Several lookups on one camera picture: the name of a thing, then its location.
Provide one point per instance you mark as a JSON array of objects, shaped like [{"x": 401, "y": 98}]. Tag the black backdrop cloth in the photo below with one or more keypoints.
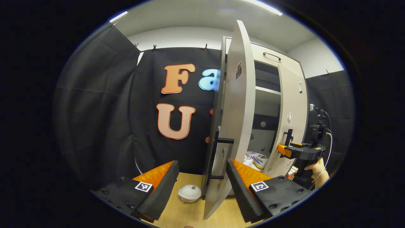
[
  {"x": 338, "y": 104},
  {"x": 104, "y": 110}
]

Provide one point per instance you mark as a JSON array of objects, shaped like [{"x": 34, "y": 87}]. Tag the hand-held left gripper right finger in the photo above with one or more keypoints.
[{"x": 239, "y": 193}]

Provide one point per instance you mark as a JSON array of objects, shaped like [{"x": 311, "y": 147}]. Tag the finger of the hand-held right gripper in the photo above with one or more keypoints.
[{"x": 284, "y": 151}]

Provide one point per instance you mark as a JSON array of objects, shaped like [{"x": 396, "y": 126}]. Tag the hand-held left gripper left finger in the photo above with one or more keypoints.
[{"x": 164, "y": 193}]

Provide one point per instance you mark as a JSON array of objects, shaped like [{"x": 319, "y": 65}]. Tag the white striped canvas shoe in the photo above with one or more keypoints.
[{"x": 259, "y": 160}]

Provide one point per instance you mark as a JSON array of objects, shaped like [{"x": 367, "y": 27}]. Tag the white cabinet drawer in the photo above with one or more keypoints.
[{"x": 259, "y": 52}]

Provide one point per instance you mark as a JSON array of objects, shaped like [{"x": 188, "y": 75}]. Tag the white shoe cabinet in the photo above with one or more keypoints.
[{"x": 265, "y": 107}]

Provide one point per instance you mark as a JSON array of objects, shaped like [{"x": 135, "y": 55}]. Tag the white cabinet door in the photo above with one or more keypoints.
[
  {"x": 294, "y": 104},
  {"x": 240, "y": 110}
]

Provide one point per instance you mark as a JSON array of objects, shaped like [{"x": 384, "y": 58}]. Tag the white round cup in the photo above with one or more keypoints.
[{"x": 190, "y": 193}]

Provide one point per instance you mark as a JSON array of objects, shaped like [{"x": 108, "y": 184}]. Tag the ceiling light strip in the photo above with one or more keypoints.
[{"x": 118, "y": 16}]

